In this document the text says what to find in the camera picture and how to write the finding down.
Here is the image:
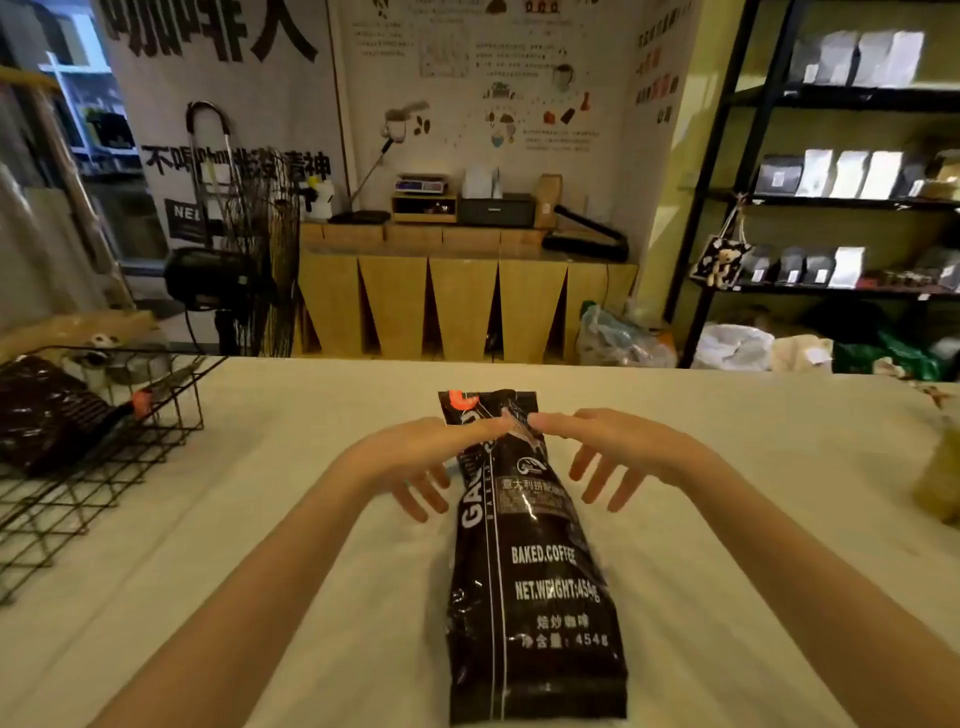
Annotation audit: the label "tall brown paper bag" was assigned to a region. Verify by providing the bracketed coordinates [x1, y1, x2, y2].
[533, 173, 564, 231]

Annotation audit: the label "person's left forearm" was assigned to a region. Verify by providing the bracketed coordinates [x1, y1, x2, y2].
[88, 450, 376, 728]

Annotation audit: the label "illustrated wall poster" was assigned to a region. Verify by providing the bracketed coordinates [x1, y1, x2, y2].
[328, 0, 702, 226]

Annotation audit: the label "white toy figure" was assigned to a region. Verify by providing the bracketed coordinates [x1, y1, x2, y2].
[302, 177, 336, 223]

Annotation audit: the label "white boxes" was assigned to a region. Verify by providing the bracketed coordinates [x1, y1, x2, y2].
[462, 165, 503, 201]

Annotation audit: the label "dark brown foil bag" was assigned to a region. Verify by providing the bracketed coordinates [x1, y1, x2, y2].
[0, 355, 115, 478]

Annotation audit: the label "white tablecloth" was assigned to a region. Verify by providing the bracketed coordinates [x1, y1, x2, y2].
[0, 356, 960, 728]

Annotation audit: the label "black bag sealer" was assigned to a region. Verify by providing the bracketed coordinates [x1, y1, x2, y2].
[540, 203, 630, 264]

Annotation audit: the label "wooden counter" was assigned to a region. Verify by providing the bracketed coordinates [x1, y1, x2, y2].
[297, 220, 640, 366]

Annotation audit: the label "white plastic sack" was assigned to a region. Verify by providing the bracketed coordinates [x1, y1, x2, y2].
[690, 323, 776, 373]

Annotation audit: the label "person's right hand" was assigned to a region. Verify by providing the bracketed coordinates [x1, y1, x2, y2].
[528, 408, 715, 516]

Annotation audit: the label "small white cups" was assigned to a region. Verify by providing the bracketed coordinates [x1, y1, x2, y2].
[63, 333, 171, 393]

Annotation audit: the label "black coffee bean bag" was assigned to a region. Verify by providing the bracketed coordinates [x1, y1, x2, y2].
[436, 388, 629, 726]

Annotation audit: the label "metal hand trolley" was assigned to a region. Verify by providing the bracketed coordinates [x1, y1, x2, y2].
[185, 100, 250, 250]

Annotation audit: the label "beige paper sack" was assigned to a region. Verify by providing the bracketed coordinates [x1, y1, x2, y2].
[770, 334, 836, 375]

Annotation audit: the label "orange handled tool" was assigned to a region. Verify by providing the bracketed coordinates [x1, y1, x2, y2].
[111, 366, 205, 423]

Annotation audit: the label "black lettered banner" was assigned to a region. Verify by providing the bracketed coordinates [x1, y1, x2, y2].
[93, 0, 352, 250]

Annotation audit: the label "black metal shelf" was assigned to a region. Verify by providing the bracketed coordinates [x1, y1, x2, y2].
[663, 0, 960, 369]

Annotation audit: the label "person's left hand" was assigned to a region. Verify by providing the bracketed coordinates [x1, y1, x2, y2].
[339, 416, 516, 525]

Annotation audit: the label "row of coffee bags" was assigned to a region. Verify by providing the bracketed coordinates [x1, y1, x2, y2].
[753, 147, 960, 203]
[741, 244, 960, 294]
[787, 30, 927, 90]

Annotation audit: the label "green plastic bag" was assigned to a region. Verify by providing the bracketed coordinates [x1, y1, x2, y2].
[831, 330, 948, 383]

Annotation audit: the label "person's right forearm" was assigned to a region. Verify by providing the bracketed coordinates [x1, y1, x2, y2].
[675, 444, 960, 728]

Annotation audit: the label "small wooden box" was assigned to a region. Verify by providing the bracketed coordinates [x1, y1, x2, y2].
[390, 192, 459, 225]

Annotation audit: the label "black wire basket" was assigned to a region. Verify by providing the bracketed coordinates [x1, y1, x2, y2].
[0, 345, 229, 606]

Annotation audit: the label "black printer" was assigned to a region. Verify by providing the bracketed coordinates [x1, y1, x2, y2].
[456, 192, 538, 229]

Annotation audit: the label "hanging teddy bear tote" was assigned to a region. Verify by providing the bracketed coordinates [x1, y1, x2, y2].
[689, 201, 754, 291]

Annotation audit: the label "black standing fan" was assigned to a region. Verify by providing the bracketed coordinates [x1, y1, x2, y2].
[163, 148, 303, 358]

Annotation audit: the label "clear plastic bag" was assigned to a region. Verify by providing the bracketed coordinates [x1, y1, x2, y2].
[575, 301, 678, 369]

